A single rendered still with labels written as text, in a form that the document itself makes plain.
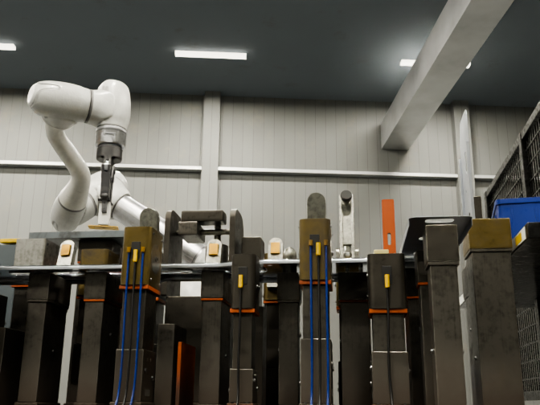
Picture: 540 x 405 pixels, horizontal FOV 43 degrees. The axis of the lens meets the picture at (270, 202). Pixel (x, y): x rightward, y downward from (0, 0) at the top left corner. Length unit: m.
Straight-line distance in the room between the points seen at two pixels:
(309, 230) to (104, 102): 0.98
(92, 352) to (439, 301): 0.77
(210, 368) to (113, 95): 0.96
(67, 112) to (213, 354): 0.91
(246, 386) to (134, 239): 0.36
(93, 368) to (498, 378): 0.81
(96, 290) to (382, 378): 0.65
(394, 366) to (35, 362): 0.77
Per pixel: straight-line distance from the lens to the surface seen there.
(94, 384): 1.52
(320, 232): 1.26
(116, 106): 2.07
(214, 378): 1.45
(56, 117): 2.06
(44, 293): 1.58
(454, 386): 1.08
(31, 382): 1.57
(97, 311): 1.53
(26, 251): 1.82
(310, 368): 1.23
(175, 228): 1.78
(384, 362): 1.25
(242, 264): 1.31
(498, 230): 1.37
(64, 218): 2.48
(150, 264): 1.35
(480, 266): 1.35
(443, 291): 1.09
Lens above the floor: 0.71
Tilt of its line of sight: 17 degrees up
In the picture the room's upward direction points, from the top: 1 degrees clockwise
